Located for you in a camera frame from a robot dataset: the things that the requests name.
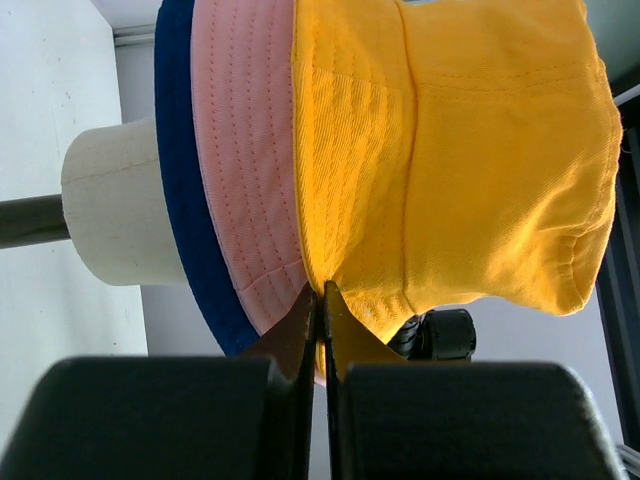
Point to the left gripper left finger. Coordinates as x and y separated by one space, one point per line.
242 417

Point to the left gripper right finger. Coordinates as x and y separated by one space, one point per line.
390 418

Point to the blue bucket hat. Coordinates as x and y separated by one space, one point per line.
194 234

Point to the yellow bucket hat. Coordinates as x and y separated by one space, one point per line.
449 151

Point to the pink bucket hat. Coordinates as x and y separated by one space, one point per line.
242 106

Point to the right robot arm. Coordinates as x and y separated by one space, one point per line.
437 335

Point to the aluminium mounting rail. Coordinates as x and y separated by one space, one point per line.
134 36

